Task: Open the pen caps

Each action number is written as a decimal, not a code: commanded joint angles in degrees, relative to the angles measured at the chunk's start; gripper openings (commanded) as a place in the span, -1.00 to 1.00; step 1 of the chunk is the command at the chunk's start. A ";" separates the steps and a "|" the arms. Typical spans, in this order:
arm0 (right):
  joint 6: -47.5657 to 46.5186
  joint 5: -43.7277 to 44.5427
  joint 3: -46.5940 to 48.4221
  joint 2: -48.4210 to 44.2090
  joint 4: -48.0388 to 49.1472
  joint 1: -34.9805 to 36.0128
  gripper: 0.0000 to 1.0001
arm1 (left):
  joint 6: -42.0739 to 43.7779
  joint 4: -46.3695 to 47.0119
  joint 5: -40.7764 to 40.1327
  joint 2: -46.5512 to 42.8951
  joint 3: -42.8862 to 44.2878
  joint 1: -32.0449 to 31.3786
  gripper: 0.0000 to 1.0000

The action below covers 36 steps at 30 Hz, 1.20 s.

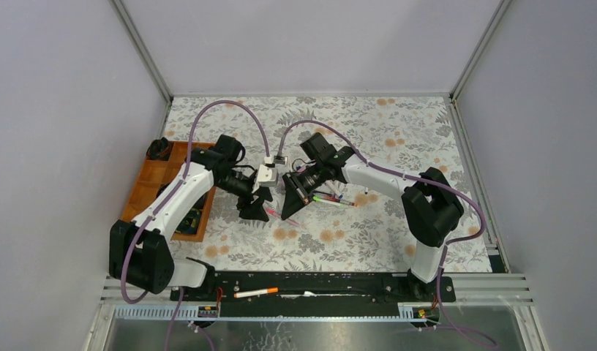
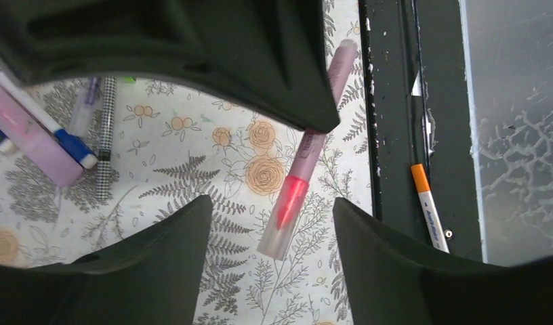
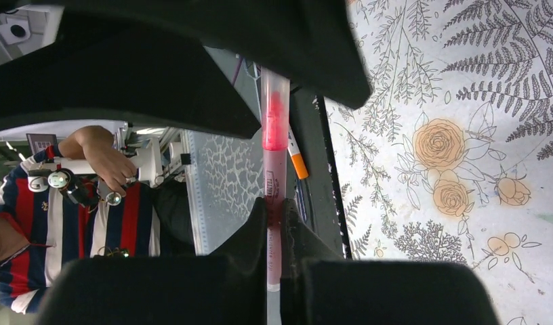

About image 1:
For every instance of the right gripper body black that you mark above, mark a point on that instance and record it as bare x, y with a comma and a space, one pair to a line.
310, 179

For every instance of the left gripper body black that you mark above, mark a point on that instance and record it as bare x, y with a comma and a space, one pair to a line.
240, 184

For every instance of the blue cap white marker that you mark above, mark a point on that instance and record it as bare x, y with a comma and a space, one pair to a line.
334, 188

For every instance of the orange cap white marker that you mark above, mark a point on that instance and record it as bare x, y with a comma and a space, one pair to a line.
252, 293

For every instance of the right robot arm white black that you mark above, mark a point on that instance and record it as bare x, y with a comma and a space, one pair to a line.
432, 212

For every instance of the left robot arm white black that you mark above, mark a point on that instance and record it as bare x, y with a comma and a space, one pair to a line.
139, 251

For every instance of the wooden compartment tray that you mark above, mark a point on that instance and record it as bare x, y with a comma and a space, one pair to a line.
178, 205

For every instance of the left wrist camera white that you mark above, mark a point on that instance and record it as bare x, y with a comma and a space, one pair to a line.
267, 174

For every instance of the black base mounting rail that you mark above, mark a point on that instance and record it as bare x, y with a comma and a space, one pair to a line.
318, 294

